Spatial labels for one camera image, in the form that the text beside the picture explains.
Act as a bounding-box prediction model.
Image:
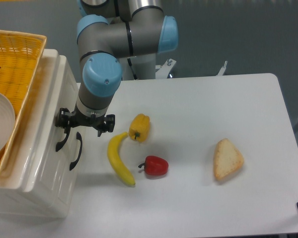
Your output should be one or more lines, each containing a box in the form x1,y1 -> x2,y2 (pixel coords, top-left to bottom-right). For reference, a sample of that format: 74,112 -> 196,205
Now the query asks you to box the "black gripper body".
69,109 -> 106,130

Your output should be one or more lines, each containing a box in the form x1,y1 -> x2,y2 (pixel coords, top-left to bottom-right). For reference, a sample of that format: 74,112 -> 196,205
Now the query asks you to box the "black lower drawer handle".
69,132 -> 83,171

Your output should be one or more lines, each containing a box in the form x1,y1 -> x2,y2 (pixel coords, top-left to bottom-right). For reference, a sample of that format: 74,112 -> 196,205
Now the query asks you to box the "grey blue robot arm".
55,0 -> 179,135

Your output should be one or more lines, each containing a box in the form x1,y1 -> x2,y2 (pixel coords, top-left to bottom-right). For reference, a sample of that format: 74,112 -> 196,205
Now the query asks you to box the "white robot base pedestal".
119,54 -> 156,81

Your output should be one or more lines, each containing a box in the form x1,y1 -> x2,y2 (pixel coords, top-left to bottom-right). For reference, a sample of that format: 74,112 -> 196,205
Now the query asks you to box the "black drawer handle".
55,128 -> 71,152
69,132 -> 83,171

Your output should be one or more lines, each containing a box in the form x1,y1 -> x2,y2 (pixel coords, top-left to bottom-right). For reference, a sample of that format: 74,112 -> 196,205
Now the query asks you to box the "black top drawer handle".
55,128 -> 71,152

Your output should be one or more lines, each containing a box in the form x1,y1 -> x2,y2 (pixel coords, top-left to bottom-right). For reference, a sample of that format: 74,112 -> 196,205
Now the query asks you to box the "white drawer cabinet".
0,49 -> 85,218

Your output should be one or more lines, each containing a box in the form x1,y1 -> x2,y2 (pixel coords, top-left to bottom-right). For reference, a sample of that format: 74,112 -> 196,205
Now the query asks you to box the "yellow banana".
107,132 -> 136,186

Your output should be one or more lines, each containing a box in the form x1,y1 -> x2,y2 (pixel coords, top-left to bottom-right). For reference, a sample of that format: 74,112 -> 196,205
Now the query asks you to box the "red bell pepper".
138,156 -> 169,176

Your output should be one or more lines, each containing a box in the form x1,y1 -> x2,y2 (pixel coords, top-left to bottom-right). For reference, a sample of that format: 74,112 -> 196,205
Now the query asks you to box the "triangular bread slice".
213,138 -> 244,181

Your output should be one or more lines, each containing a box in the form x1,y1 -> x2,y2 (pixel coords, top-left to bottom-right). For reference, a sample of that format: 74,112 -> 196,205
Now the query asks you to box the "yellow bell pepper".
128,114 -> 150,142

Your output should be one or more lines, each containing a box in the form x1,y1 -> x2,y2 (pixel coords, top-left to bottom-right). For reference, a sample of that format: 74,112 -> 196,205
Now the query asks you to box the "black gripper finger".
97,114 -> 115,137
55,108 -> 72,134

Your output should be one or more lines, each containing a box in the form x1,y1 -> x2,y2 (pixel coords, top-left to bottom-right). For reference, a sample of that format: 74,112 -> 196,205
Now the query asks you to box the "yellow woven basket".
0,30 -> 47,175

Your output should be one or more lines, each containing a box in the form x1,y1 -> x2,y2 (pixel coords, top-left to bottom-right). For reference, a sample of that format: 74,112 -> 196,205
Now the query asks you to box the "beige round plate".
0,93 -> 15,152

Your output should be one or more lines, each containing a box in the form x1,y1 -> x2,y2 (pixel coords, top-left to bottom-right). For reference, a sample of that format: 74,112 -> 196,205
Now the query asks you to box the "white metal table bracket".
216,61 -> 228,76

